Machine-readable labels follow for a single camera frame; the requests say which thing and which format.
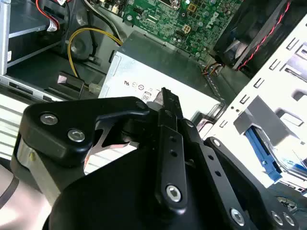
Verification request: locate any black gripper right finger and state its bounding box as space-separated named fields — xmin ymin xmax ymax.
xmin=170 ymin=92 xmax=301 ymax=230

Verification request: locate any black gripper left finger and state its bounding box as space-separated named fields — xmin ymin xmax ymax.
xmin=11 ymin=87 xmax=189 ymax=211

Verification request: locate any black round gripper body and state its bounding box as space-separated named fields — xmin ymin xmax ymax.
xmin=44 ymin=143 xmax=209 ymax=230

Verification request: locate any hard disk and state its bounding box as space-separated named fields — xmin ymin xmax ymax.
xmin=244 ymin=124 xmax=307 ymax=190

